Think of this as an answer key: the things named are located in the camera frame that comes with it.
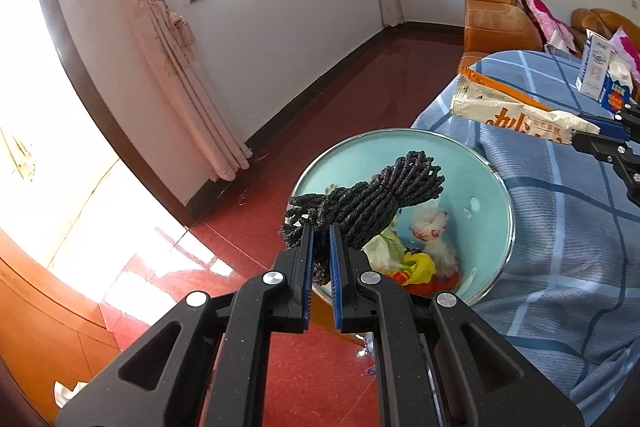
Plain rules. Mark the white orange snack packet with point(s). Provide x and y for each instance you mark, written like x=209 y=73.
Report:
x=500 y=107

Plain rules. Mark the white folded paper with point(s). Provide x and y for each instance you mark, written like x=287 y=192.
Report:
x=560 y=38

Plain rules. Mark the blue carton with white cap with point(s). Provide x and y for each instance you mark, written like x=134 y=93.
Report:
x=615 y=92

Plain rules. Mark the orange-red snack packet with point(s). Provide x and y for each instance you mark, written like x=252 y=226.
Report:
x=445 y=282

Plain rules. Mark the pink floral pillow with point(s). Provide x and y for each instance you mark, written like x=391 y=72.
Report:
x=630 y=47
x=542 y=14

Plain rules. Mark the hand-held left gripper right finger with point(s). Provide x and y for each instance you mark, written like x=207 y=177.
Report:
x=335 y=277

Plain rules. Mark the brown wooden door frame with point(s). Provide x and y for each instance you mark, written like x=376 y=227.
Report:
x=100 y=107

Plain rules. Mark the blue plaid tablecloth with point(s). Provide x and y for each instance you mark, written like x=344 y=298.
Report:
x=550 y=232

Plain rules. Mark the tall white milk carton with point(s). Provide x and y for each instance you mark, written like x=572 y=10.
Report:
x=595 y=67

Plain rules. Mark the white crumpled tissue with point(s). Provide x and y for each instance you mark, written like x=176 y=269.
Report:
x=430 y=222

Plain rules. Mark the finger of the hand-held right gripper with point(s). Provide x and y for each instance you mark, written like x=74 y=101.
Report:
x=625 y=157
x=597 y=122

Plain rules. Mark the bright yellow plastic bag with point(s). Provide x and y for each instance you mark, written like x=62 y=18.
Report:
x=420 y=267

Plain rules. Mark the orange leather sofa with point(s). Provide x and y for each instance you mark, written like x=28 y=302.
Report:
x=600 y=17

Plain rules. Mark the orange leather armchair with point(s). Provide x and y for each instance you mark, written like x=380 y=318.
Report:
x=495 y=22

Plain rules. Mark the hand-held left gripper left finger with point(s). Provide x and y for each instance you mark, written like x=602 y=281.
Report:
x=308 y=272

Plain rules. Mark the teal frog print basin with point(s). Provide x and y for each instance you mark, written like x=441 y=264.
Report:
x=475 y=187

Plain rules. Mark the pale yellow plastic bag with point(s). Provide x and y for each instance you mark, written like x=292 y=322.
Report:
x=382 y=252

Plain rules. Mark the orange wooden door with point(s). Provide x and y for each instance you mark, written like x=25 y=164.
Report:
x=40 y=307

